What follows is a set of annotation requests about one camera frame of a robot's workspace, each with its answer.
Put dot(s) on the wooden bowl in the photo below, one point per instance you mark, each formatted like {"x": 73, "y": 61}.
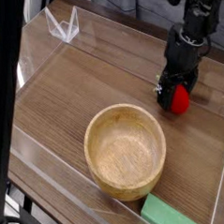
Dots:
{"x": 125, "y": 149}

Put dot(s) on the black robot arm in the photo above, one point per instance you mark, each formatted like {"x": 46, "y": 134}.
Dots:
{"x": 183, "y": 53}

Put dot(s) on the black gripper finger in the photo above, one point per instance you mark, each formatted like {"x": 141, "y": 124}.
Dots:
{"x": 165, "y": 92}

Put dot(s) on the clear acrylic tray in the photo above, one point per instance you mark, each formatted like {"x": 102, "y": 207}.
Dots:
{"x": 62, "y": 87}

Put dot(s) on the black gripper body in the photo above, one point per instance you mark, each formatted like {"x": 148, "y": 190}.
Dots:
{"x": 173, "y": 75}

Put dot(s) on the green block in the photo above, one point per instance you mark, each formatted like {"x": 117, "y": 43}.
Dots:
{"x": 156, "y": 211}

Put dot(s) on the black vertical pole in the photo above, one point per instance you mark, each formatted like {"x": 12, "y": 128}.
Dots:
{"x": 11, "y": 15}

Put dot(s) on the red felt fruit green leaf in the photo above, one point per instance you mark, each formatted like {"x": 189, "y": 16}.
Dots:
{"x": 180, "y": 101}

